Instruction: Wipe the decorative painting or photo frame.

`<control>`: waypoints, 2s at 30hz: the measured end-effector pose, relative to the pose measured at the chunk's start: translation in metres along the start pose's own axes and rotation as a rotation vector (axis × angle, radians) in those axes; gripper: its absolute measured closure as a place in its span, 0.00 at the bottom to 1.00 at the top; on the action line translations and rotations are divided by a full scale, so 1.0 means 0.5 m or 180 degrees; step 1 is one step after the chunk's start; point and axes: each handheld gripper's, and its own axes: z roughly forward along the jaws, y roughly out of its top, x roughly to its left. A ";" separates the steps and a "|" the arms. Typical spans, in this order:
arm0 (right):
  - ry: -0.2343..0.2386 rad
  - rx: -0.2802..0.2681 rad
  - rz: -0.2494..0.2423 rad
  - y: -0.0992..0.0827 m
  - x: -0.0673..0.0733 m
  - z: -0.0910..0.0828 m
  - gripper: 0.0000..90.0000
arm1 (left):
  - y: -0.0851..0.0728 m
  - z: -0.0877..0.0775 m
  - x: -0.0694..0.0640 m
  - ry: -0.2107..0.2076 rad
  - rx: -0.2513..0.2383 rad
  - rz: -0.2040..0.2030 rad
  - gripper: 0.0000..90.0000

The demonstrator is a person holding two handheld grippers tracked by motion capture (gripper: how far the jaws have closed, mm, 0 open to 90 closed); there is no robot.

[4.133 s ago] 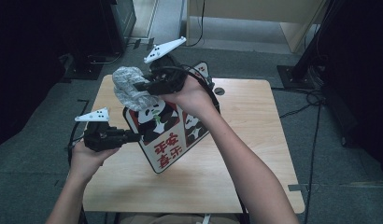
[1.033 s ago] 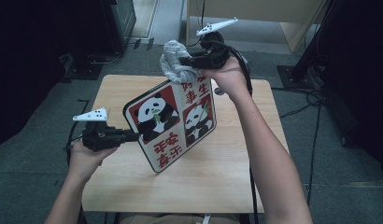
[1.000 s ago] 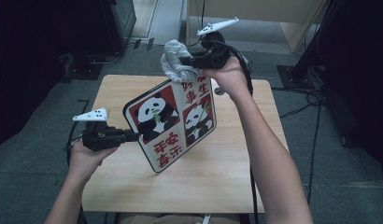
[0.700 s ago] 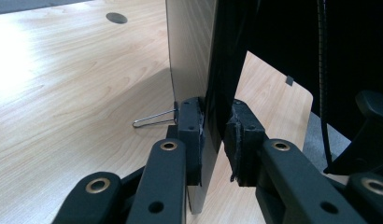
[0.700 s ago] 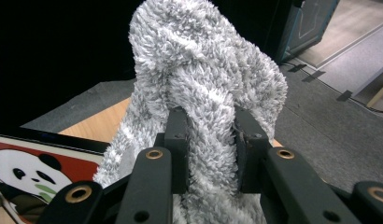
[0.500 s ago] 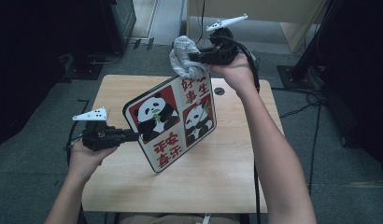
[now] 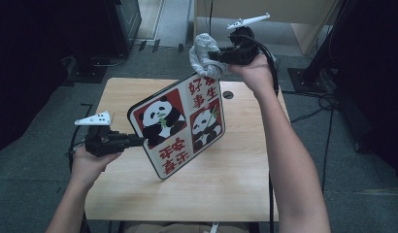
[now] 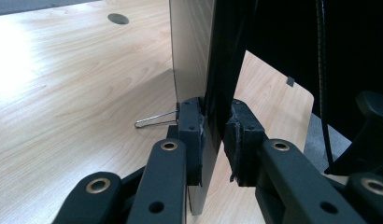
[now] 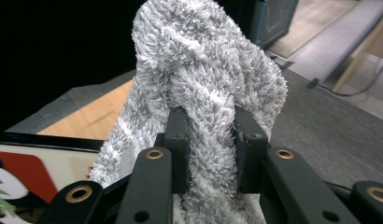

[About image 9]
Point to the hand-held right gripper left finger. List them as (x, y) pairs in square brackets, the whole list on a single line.
[(149, 186)]

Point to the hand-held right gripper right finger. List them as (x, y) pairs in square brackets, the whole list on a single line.
[(289, 186)]

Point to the panda picture board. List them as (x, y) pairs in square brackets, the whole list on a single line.
[(40, 174)]

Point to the grey fluffy cloth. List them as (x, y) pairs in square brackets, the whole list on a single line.
[(195, 62)]

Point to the short black tape piece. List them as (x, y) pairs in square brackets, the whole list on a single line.
[(273, 57), (312, 83)]

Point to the light wooden furniture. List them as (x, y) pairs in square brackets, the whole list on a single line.
[(356, 60)]

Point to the dark equipment cabinet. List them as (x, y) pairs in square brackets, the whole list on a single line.
[(273, 21)]

